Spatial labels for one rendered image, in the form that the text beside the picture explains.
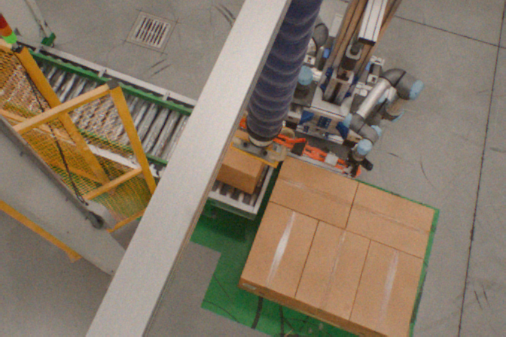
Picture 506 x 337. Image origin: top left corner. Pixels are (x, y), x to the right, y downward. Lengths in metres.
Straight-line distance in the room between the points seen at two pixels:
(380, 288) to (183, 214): 2.79
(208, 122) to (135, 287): 0.39
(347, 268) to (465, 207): 1.48
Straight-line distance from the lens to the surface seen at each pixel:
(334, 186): 3.82
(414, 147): 4.78
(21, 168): 1.72
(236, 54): 1.23
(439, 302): 4.47
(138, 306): 1.04
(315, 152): 3.07
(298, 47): 2.11
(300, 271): 3.62
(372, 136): 2.83
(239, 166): 3.34
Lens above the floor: 4.08
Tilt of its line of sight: 67 degrees down
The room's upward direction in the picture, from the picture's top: 10 degrees clockwise
